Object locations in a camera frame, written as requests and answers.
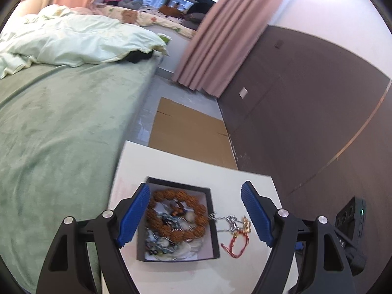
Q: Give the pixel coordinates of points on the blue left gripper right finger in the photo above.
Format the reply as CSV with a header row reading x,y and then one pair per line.
x,y
261,212

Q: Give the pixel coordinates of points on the black garment on bed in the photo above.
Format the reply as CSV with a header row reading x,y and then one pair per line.
x,y
137,56

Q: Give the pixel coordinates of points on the white wall socket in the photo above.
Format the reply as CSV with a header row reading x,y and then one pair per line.
x,y
243,92

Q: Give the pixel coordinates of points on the pale green duvet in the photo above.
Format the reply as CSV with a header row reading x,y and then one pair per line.
x,y
57,35

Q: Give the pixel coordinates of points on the dark wood wardrobe panel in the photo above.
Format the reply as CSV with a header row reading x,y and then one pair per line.
x,y
317,119

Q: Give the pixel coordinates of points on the silver chain jewelry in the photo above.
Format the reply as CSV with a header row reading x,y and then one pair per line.
x,y
234,225

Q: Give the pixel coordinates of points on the floral window seat cushion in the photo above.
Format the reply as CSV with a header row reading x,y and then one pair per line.
x,y
141,18

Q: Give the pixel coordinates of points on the pink right curtain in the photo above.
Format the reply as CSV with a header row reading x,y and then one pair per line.
x,y
222,42

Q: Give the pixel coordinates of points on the brown plush toy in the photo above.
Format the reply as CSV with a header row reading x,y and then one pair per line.
x,y
171,11

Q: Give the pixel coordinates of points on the green sheet bed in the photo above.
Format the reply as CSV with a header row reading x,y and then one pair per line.
x,y
62,132

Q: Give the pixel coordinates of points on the flattened brown cardboard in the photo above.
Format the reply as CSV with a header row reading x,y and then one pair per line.
x,y
182,131

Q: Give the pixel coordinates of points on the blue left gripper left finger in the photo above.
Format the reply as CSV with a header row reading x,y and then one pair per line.
x,y
129,212

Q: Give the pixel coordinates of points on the black open gift box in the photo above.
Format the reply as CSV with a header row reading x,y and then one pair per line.
x,y
179,212

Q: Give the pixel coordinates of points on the translucent white pouch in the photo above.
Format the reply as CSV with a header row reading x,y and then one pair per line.
x,y
163,249

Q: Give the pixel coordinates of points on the green tissue pack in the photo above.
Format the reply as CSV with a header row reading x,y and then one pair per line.
x,y
166,39

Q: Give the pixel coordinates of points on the grey clothes pile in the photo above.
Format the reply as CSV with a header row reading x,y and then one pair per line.
x,y
131,4

